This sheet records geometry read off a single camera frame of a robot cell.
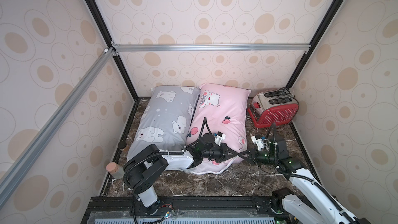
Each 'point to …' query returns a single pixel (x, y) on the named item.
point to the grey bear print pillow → (165, 119)
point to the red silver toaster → (273, 108)
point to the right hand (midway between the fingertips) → (243, 154)
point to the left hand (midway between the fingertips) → (242, 157)
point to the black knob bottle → (122, 145)
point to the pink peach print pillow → (221, 109)
